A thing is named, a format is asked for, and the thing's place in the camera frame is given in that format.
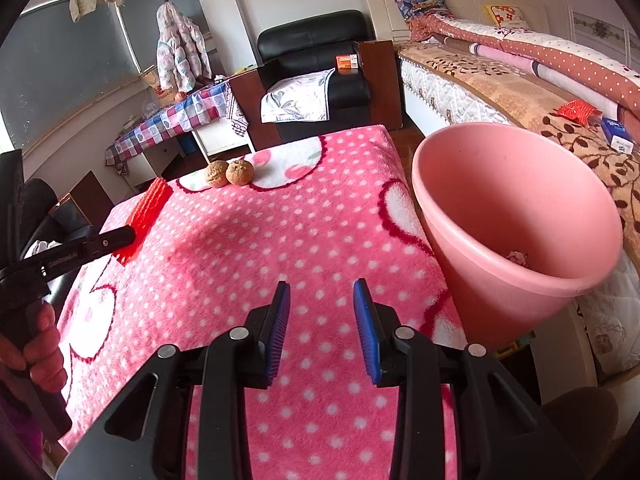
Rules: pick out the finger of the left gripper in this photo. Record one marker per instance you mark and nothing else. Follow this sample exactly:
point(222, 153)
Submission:
point(74, 254)

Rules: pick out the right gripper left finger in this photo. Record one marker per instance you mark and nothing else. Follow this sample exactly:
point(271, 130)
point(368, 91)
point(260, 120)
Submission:
point(267, 326)

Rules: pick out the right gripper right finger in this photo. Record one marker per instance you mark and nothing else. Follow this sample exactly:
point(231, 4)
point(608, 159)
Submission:
point(376, 324)

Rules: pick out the colourful wrapper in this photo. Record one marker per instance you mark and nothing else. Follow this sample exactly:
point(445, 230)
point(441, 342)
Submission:
point(519, 258)

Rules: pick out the pink plastic trash bucket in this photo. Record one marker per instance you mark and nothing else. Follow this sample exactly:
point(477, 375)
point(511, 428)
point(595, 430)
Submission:
point(487, 189)

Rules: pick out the person's left hand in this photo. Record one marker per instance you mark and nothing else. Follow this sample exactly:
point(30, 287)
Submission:
point(41, 357)

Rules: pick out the white crumpled cloth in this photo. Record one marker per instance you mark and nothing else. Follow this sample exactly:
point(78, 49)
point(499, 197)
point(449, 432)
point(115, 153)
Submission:
point(39, 246)

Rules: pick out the dark wooden side table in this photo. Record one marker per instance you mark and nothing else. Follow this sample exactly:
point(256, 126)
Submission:
point(87, 204)

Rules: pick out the red ridged plastic piece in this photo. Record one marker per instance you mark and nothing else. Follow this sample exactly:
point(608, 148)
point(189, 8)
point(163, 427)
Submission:
point(143, 217)

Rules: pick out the checkered tablecloth table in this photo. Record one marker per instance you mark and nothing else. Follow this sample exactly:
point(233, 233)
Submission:
point(211, 115)

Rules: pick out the bed with brown blanket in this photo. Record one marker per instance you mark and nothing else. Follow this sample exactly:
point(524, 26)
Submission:
point(460, 85)

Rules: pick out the black leather armchair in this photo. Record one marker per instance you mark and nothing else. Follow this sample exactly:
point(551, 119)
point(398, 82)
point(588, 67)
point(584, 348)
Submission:
point(364, 97)

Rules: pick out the white patterned cushion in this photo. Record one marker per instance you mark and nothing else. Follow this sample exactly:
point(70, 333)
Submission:
point(303, 98)

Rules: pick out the hanging pastel puffer jacket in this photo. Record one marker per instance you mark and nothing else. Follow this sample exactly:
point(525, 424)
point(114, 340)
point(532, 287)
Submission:
point(181, 55)

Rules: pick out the orange box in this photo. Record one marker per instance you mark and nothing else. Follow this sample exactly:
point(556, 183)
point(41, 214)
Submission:
point(347, 62)

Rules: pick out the red snack packet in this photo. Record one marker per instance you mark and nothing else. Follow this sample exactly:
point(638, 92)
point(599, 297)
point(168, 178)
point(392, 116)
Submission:
point(579, 111)

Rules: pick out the blue white tissue box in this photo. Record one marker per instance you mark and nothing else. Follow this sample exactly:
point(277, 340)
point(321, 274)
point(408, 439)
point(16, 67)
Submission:
point(617, 136)

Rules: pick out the colourful cartoon pillow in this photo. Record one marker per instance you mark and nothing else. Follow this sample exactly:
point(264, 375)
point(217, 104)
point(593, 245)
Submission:
point(410, 9)

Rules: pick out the yellow red floral pillow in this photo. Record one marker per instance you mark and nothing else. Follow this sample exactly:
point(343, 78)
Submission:
point(507, 16)

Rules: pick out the red dotted quilt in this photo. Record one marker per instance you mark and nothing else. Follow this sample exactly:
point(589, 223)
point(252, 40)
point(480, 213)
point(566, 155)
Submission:
point(590, 67)

